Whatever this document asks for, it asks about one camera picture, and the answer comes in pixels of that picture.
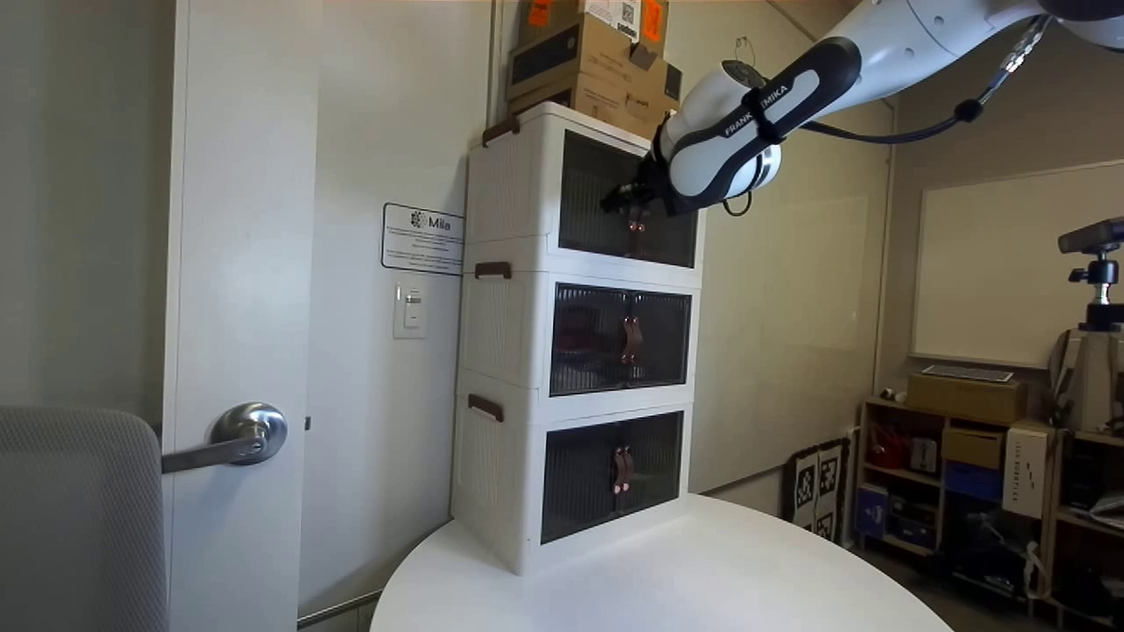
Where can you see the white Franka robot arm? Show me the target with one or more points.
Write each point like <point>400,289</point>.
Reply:
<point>891,48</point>

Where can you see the white framed glass door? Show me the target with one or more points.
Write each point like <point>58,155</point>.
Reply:
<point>232,232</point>

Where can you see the black white calibration board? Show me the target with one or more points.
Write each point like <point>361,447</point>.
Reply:
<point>816,489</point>

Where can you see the white light switch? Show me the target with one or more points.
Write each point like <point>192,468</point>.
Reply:
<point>409,314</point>

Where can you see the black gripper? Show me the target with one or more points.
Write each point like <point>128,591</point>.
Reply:
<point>653,184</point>

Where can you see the camera on tripod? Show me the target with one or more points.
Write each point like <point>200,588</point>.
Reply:
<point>1096,339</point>

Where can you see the wooden storage shelf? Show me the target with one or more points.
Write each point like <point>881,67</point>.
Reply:
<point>900,479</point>

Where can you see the grey office chair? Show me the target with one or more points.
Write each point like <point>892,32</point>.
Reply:
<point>71,528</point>

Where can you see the dark wooden shelf unit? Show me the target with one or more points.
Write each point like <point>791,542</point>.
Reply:
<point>1091,528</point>

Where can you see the tinted ribbed cabinet door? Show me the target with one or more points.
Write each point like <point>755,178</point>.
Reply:
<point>590,195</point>
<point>589,339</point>
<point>652,458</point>
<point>662,339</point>
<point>671,232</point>
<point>577,479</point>

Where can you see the blue storage bin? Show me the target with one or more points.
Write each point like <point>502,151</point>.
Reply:
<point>969,484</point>

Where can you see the large brown cardboard box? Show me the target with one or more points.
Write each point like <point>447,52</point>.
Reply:
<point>585,76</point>

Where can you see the white appliance box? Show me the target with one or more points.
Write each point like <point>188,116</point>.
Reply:
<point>1028,472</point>

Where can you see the white stacked storage cabinet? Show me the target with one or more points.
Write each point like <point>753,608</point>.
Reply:
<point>511,353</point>

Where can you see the cardboard box with orange labels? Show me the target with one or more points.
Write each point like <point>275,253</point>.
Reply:
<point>590,13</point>

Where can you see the flat cardboard box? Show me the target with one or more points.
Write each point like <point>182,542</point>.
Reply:
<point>966,394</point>

